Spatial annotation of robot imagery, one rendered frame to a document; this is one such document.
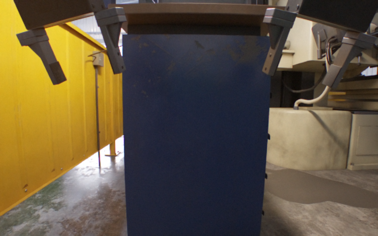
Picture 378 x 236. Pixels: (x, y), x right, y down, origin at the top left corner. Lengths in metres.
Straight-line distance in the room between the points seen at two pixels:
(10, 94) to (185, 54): 0.91
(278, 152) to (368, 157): 0.95
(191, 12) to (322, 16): 0.33
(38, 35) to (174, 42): 0.35
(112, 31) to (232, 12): 0.35
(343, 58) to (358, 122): 2.06
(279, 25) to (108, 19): 0.27
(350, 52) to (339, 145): 1.98
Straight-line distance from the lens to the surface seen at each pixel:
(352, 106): 3.20
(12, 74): 1.24
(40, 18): 0.40
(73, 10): 0.37
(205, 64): 0.59
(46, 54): 0.44
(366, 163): 2.66
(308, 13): 0.36
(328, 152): 2.30
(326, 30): 1.66
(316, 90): 2.91
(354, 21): 0.41
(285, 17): 0.35
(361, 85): 2.89
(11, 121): 1.23
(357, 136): 2.50
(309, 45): 2.11
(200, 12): 0.57
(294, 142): 2.13
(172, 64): 0.59
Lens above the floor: 0.69
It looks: 6 degrees down
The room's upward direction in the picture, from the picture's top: 1 degrees clockwise
